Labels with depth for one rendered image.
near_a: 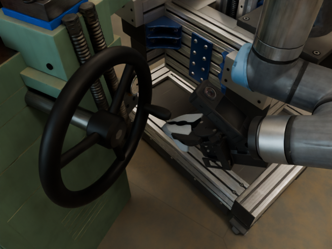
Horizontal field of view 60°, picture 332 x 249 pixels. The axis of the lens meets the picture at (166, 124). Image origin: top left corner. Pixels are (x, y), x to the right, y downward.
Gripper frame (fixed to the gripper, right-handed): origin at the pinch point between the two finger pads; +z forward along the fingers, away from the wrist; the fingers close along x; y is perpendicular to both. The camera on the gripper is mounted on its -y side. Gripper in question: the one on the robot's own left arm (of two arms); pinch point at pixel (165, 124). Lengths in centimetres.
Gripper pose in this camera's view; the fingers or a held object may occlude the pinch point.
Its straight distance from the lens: 58.7
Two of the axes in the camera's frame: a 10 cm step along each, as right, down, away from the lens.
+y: 4.0, 7.7, 4.9
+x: 5.2, -6.3, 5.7
